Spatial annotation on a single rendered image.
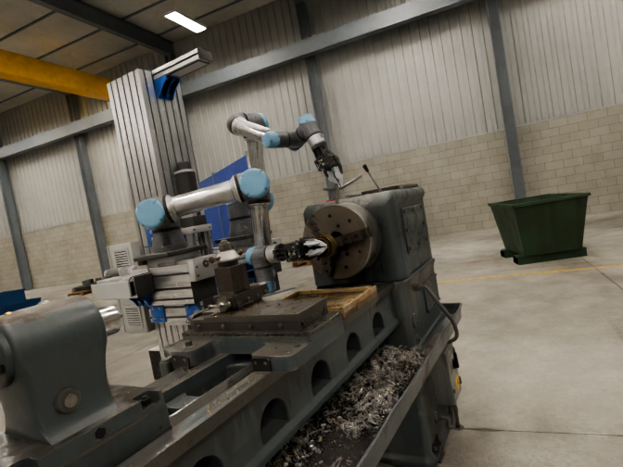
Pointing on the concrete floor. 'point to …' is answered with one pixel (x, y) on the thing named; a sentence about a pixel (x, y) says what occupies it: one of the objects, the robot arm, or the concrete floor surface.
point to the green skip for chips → (542, 227)
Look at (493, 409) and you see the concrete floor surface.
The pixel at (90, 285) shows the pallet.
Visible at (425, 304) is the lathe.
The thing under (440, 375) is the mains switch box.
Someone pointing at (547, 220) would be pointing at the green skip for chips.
